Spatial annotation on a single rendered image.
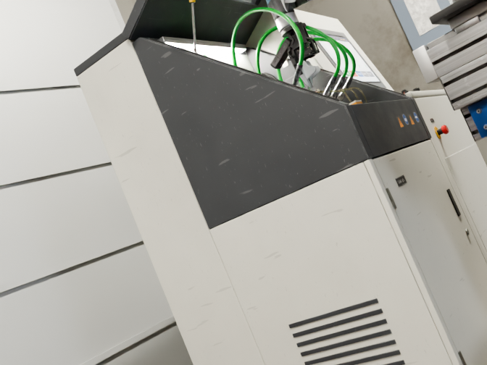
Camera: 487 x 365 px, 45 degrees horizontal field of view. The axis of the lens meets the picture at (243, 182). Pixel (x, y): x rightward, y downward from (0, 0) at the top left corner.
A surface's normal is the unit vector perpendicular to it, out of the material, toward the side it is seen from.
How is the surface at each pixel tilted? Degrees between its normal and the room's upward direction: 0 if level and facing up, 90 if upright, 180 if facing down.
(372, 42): 90
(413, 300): 90
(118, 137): 90
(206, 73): 90
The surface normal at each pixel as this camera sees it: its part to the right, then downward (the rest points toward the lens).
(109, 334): 0.70, -0.34
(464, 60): -0.61, 0.19
